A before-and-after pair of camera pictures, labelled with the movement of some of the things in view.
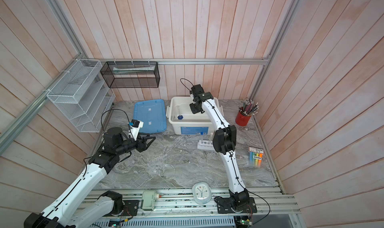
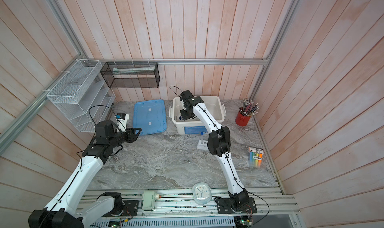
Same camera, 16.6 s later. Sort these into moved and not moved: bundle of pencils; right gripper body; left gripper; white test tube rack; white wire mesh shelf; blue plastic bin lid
Moved: right gripper body; left gripper
Not moved: blue plastic bin lid; bundle of pencils; white test tube rack; white wire mesh shelf
